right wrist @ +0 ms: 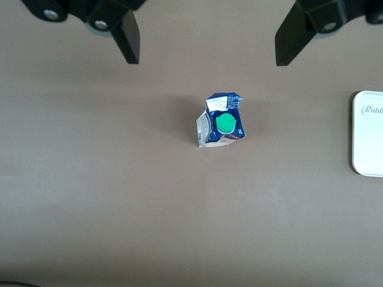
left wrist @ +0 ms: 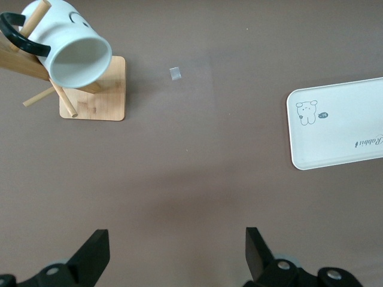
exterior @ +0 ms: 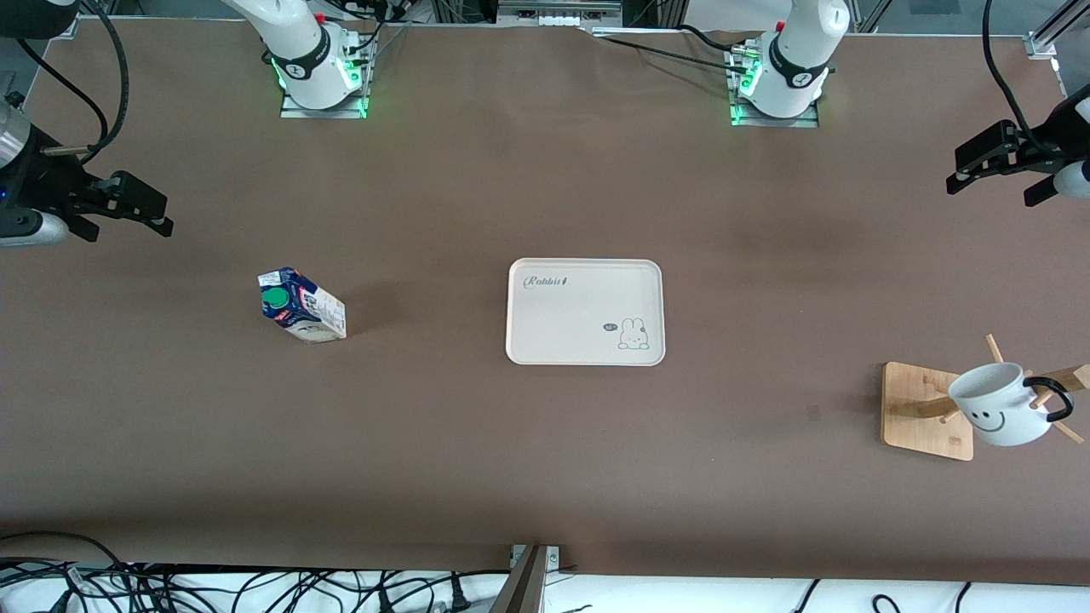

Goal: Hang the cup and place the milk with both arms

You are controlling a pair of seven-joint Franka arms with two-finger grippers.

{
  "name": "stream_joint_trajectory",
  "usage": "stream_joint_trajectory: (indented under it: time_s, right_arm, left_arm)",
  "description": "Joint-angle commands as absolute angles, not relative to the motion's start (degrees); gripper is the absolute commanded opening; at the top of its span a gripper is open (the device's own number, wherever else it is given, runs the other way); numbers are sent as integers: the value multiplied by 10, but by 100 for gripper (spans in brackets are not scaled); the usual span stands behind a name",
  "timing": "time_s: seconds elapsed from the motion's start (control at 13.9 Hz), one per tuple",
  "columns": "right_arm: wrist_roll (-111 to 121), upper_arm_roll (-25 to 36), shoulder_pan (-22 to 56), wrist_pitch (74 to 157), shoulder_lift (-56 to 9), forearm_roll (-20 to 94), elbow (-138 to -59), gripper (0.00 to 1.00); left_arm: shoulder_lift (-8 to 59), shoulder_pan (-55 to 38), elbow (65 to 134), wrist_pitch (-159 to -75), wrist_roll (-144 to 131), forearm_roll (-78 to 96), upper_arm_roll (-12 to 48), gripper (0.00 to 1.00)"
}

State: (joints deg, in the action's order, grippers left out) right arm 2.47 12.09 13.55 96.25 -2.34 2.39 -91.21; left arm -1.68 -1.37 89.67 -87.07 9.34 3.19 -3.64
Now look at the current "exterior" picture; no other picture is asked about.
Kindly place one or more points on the white smiley mug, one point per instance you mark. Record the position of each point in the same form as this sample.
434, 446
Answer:
996, 417

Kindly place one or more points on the blue and white milk carton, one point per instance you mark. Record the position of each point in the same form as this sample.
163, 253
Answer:
319, 315

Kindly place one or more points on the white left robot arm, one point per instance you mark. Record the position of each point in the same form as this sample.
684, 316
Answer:
792, 60

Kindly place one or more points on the aluminium frame profile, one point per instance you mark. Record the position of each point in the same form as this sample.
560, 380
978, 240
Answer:
66, 31
1043, 42

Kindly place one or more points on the grey power strip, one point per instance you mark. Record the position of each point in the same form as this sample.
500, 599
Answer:
553, 13

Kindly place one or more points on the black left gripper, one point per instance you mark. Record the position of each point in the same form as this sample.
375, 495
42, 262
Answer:
1044, 154

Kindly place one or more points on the cream tray with rabbit print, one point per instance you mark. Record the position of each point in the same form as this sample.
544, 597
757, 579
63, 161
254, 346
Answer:
553, 323

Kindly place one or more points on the dark metal bar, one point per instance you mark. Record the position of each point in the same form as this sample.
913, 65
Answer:
524, 587

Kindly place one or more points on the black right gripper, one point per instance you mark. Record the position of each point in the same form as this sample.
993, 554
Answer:
41, 186

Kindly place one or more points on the wooden mug rack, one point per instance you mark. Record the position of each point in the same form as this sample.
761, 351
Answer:
915, 426

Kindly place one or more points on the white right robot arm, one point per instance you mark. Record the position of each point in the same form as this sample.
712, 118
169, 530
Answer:
298, 51

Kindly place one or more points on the small metal bracket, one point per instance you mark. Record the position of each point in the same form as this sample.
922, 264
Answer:
553, 558

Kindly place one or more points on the aluminium arm base plate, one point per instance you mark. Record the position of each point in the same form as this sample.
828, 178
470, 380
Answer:
766, 122
294, 109

